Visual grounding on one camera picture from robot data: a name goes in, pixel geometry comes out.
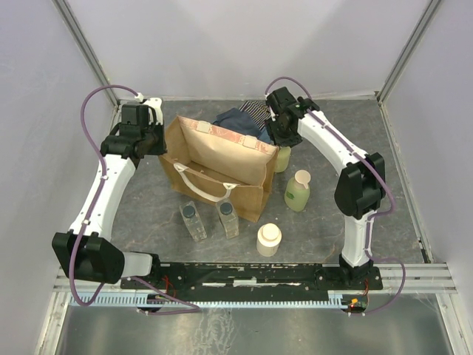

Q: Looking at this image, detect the small green pump bottle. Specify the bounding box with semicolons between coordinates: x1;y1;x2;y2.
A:
274;146;291;173

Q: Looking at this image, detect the brown canvas tote bag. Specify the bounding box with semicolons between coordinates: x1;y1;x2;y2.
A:
159;116;279;222

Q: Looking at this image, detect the large green beige-cap bottle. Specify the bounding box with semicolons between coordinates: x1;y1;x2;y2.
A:
285;169;311;212

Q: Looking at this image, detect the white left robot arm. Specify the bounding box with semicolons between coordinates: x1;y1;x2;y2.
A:
52;98;166;288

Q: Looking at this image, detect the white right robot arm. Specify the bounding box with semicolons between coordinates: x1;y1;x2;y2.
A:
265;87;386;289

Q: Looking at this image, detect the blue and striped clothes pile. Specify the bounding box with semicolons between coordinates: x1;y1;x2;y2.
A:
212;101;273;144

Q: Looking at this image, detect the clear bottle black cap left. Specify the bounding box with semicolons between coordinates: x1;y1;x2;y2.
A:
180;201;208;242

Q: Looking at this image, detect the clear bottle black cap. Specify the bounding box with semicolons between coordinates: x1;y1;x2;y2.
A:
216;199;239;239
180;201;208;242

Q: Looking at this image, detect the clear bottle black cap right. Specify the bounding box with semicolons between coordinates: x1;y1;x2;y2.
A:
216;199;239;239

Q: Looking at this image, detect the cream jar with lid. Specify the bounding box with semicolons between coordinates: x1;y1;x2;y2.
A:
256;223;282;257

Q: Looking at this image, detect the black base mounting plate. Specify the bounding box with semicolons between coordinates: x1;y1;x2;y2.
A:
142;263;383;302

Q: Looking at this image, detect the light blue cable duct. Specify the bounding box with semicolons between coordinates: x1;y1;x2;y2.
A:
69;291;352;308

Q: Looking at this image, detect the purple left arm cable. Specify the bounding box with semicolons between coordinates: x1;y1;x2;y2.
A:
68;84;203;316

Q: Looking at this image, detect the aluminium frame rail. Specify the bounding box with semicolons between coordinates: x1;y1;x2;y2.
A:
52;263;457;294

